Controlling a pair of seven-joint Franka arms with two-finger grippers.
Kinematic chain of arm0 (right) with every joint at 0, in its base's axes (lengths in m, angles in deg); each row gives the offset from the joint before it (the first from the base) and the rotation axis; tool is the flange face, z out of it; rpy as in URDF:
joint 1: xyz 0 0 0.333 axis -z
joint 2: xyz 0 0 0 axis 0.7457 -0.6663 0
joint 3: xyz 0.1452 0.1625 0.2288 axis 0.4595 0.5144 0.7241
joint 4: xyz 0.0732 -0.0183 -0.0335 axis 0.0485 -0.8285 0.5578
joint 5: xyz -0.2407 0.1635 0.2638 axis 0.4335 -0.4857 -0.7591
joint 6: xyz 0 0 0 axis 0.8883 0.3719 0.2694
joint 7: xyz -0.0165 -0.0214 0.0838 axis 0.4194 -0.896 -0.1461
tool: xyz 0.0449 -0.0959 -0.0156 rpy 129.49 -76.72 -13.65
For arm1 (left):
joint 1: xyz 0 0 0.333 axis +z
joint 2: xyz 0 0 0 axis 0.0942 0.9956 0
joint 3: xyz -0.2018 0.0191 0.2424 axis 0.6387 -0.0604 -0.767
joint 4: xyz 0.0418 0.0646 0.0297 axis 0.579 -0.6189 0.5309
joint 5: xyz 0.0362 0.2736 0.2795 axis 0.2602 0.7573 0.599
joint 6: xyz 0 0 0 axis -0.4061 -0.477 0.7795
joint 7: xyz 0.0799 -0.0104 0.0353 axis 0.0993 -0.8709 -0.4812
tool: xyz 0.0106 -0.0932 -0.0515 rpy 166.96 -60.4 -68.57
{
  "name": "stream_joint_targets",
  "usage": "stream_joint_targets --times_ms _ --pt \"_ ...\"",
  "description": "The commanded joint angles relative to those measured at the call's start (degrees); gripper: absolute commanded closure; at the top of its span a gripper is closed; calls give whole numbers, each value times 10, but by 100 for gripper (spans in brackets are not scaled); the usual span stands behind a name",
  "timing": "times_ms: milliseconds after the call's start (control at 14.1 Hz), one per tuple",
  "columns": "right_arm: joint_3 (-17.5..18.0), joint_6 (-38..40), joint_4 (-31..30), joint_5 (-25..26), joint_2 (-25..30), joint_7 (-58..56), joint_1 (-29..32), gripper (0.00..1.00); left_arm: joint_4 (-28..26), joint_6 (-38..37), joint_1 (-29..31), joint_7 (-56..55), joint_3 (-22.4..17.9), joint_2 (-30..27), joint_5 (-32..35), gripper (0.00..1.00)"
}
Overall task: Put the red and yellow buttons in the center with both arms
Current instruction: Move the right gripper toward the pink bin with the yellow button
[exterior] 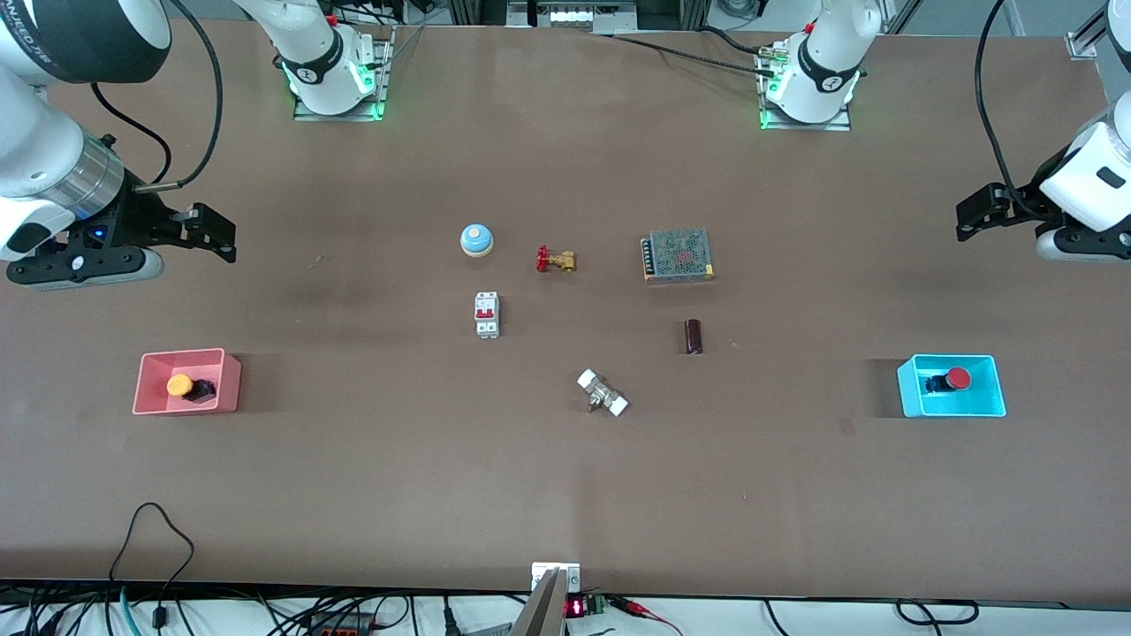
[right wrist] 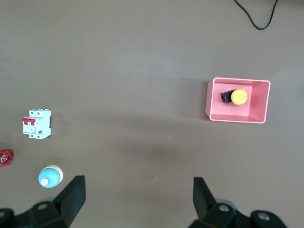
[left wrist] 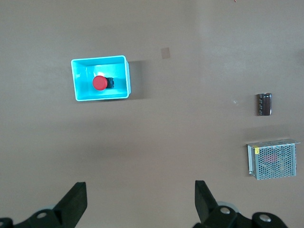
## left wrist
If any dark brown cylindrical capacitor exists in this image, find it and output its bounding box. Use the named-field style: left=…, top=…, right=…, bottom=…
left=256, top=93, right=273, bottom=116

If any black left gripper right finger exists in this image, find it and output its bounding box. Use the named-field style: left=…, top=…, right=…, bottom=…
left=193, top=180, right=289, bottom=228

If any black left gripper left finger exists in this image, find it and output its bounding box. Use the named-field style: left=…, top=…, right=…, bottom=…
left=0, top=181, right=88, bottom=228

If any metal mesh power supply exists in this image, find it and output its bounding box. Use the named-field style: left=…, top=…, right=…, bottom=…
left=246, top=139, right=301, bottom=181

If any red push button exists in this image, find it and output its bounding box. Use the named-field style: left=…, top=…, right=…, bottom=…
left=92, top=75, right=116, bottom=91

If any cyan plastic bin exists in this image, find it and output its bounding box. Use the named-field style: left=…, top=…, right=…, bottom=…
left=70, top=55, right=132, bottom=102

